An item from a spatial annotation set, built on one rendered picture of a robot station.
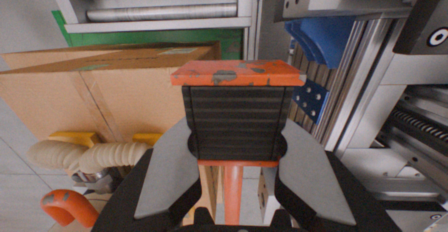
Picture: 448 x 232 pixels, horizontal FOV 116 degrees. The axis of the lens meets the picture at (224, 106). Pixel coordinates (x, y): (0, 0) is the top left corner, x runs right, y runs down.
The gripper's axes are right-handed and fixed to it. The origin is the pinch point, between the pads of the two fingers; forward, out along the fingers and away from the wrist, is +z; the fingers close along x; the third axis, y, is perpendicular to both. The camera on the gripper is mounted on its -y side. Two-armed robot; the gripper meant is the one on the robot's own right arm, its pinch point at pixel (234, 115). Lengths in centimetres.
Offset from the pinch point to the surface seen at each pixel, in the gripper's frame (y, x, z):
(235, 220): 16.8, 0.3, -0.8
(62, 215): 18.8, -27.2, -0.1
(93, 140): 13.7, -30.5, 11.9
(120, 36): -6, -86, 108
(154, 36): -6, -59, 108
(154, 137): 12.6, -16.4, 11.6
